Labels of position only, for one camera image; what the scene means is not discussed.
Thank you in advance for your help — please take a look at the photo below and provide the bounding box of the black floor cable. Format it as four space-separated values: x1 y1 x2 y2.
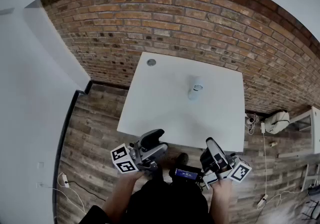
66 180 107 203

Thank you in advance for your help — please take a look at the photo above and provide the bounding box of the white power strip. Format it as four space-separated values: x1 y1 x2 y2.
61 173 71 188

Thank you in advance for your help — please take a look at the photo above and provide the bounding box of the person's black clothing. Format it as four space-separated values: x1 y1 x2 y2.
86 167 210 224

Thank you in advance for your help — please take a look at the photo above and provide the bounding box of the black device with blue screen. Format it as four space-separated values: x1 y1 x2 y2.
169 167 202 182

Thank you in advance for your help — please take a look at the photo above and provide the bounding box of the coiled white cable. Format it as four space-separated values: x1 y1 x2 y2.
246 113 260 135

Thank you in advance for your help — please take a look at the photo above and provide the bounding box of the person's right forearm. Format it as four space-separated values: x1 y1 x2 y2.
209 179 237 224

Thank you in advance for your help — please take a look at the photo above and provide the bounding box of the person's left forearm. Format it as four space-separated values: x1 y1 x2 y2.
101 172 145 224

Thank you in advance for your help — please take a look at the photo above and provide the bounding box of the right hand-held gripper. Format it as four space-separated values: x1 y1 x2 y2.
199 137 252 191

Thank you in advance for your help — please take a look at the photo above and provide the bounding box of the long white cable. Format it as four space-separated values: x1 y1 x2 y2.
261 132 269 196

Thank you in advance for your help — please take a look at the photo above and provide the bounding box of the person's dark shoe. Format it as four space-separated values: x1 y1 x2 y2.
176 153 190 168

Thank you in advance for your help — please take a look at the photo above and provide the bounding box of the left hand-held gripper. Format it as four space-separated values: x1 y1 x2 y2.
110 129 169 174

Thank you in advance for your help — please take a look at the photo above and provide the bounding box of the white fabric bag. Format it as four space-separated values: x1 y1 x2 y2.
264 110 290 134

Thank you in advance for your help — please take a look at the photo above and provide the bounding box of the white metal frame table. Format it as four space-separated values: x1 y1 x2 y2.
277 106 320 193

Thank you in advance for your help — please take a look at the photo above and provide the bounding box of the white plug block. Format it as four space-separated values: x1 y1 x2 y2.
257 194 269 210

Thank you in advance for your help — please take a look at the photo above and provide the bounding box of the thin white floor cable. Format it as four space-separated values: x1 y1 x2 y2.
39 183 87 215

